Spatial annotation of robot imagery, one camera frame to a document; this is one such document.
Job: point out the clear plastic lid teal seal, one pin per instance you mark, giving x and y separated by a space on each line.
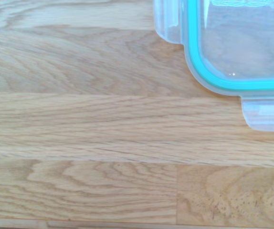
246 35

